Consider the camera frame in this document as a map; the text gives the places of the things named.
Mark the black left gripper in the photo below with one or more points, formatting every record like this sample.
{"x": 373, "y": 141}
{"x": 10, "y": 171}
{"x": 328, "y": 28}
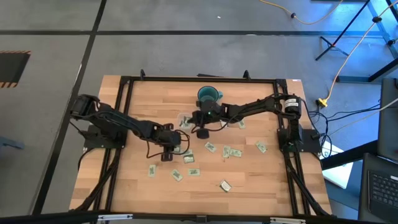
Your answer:
{"x": 168, "y": 138}

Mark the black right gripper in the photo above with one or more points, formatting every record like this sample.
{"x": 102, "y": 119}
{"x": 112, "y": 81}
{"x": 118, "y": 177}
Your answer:
{"x": 213, "y": 112}

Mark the pale green sweetener packet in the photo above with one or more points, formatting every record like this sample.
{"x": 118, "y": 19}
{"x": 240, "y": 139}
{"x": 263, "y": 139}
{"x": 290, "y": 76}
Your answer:
{"x": 236, "y": 153}
{"x": 261, "y": 146}
{"x": 224, "y": 125}
{"x": 226, "y": 151}
{"x": 152, "y": 170}
{"x": 210, "y": 147}
{"x": 242, "y": 124}

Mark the pale green Stevia packet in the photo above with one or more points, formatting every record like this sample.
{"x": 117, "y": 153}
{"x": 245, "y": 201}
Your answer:
{"x": 185, "y": 126}
{"x": 187, "y": 152}
{"x": 193, "y": 172}
{"x": 176, "y": 175}

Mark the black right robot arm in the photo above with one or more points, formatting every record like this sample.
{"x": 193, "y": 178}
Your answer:
{"x": 261, "y": 107}

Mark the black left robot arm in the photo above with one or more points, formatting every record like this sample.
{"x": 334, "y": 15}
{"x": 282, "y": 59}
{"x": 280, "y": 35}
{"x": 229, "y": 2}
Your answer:
{"x": 118, "y": 119}

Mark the clear plastic container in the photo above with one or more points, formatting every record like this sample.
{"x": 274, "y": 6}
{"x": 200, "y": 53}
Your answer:
{"x": 180, "y": 119}

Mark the teal blue ceramic mug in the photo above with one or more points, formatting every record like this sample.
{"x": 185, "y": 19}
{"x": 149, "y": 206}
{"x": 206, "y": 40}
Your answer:
{"x": 206, "y": 92}

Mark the black rig crossbar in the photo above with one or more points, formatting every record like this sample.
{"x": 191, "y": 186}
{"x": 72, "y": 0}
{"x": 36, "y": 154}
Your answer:
{"x": 46, "y": 219}

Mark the black desk edge bar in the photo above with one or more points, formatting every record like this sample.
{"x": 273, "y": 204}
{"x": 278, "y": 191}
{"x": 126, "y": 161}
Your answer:
{"x": 348, "y": 155}

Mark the black tripod stand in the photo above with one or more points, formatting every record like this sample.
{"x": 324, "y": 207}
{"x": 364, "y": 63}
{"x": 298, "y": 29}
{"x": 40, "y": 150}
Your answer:
{"x": 342, "y": 30}

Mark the black striped floor hatch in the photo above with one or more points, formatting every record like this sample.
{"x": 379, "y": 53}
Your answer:
{"x": 12, "y": 67}

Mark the open black laptop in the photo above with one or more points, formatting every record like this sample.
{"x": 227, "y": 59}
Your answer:
{"x": 384, "y": 189}

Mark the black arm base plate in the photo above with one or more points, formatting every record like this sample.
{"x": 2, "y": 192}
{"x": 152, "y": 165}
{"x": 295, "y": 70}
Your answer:
{"x": 93, "y": 141}
{"x": 311, "y": 140}

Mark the silver bracket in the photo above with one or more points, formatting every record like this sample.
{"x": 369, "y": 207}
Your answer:
{"x": 287, "y": 220}
{"x": 115, "y": 217}

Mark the blue-grey bench frame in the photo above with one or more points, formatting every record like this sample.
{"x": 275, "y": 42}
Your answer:
{"x": 384, "y": 31}

